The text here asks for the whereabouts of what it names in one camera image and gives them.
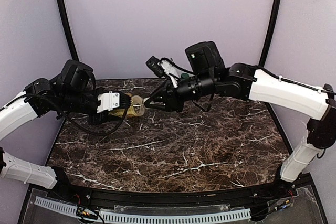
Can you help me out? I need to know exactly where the white slotted cable duct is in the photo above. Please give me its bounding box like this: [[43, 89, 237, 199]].
[[34, 196, 251, 223]]

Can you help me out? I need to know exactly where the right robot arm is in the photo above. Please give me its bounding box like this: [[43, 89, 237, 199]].
[[144, 41, 335, 183]]

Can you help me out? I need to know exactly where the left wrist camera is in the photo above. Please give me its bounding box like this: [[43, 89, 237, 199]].
[[97, 91, 132, 113]]

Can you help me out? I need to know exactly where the pale green bottle cap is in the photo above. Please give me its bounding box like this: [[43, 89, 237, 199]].
[[143, 97, 150, 107]]

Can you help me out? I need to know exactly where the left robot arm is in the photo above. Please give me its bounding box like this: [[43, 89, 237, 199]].
[[1, 60, 119, 189]]

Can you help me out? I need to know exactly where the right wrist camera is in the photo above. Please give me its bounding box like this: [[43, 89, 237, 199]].
[[145, 56, 180, 88]]

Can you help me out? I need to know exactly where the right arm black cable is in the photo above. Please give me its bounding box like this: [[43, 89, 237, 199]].
[[160, 57, 336, 113]]

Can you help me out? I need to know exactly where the black corner post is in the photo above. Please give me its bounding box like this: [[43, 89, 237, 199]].
[[258, 0, 281, 67], [56, 0, 79, 61]]

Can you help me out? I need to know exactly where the right black corner post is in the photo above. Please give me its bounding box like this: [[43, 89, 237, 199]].
[[258, 0, 281, 67]]

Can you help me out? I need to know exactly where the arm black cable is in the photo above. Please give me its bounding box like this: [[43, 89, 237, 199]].
[[160, 57, 336, 113], [0, 90, 127, 137]]

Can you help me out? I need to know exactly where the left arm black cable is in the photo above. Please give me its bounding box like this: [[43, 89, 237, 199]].
[[0, 90, 127, 137]]

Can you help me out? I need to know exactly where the green tea bottle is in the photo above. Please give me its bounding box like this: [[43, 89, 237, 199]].
[[109, 93, 145, 118]]

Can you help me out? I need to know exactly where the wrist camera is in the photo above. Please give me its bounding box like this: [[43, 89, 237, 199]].
[[145, 56, 180, 88], [97, 91, 132, 113]]

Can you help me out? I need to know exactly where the black front frame rail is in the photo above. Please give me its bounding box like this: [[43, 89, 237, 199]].
[[48, 183, 297, 208]]

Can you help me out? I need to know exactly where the left black corner post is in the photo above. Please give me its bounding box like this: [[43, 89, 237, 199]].
[[56, 0, 79, 61]]

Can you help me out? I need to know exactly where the coffee bottle green cap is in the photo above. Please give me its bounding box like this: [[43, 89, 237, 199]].
[[180, 73, 190, 80]]

